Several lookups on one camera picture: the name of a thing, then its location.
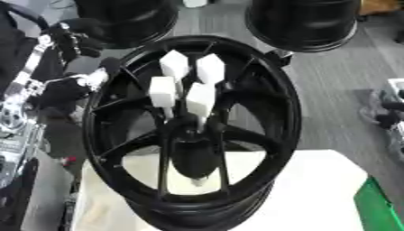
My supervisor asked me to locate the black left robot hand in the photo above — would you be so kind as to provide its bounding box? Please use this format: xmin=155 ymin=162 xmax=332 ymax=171
xmin=30 ymin=17 xmax=124 ymax=112

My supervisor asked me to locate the white pin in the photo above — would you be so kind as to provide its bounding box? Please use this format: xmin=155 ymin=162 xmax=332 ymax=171
xmin=194 ymin=52 xmax=227 ymax=86
xmin=158 ymin=50 xmax=191 ymax=95
xmin=148 ymin=76 xmax=179 ymax=123
xmin=184 ymin=81 xmax=218 ymax=134

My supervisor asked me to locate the black round wheel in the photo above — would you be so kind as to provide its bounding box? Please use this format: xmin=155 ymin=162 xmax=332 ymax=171
xmin=243 ymin=0 xmax=363 ymax=54
xmin=72 ymin=0 xmax=182 ymax=50

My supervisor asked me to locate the black spoked wheel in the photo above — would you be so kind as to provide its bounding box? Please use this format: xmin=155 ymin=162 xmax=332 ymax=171
xmin=80 ymin=34 xmax=305 ymax=231

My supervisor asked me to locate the green box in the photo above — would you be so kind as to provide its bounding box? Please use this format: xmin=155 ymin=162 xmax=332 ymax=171
xmin=352 ymin=175 xmax=404 ymax=231

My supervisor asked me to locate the black bracket behind wheel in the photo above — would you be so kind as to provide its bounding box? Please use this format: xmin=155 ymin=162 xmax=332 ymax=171
xmin=263 ymin=49 xmax=296 ymax=69

